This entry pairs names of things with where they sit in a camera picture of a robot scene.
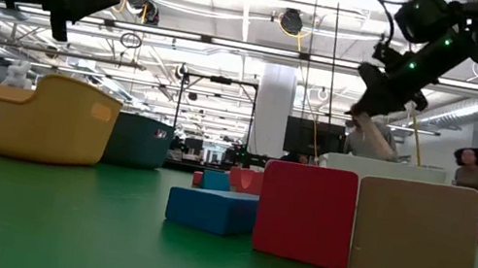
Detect red arch block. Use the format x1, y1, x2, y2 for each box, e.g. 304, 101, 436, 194
225, 165, 266, 198

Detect white figure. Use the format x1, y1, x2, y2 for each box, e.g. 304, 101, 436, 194
0, 56, 39, 91

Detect yellow plastic bin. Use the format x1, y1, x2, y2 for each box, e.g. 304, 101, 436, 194
0, 63, 128, 177

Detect large blue block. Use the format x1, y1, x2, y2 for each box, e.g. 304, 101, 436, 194
161, 179, 261, 243

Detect black hanging cable loop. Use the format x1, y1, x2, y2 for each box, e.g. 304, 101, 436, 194
118, 29, 145, 51

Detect beige wooden bar block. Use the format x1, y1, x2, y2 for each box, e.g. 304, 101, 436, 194
347, 110, 401, 163

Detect black computer monitor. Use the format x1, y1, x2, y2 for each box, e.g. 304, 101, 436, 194
281, 114, 350, 163

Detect dark teal plastic bin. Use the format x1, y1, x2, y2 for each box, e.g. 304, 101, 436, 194
99, 108, 178, 176

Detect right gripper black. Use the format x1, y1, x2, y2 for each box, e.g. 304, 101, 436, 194
344, 59, 434, 130

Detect white round pillar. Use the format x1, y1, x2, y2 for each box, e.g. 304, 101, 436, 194
247, 61, 302, 161

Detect small blue wedge block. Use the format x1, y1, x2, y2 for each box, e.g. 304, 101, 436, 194
199, 167, 235, 195

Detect large beige square block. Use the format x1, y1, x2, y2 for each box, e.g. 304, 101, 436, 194
345, 169, 478, 268

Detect red cylinder block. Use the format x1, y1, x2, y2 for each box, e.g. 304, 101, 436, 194
190, 169, 205, 188

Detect black rig frame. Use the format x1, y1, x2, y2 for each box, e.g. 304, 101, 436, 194
169, 69, 261, 156

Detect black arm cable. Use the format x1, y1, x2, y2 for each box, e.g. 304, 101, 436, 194
350, 0, 404, 52

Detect white plastic bin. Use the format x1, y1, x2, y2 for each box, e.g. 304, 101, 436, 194
317, 148, 450, 195

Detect black table edge rail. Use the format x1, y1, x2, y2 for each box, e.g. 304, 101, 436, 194
161, 157, 478, 227

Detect large red square block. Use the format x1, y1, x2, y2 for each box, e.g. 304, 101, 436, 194
248, 155, 365, 268

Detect person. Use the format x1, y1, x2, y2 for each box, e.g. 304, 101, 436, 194
443, 143, 478, 218

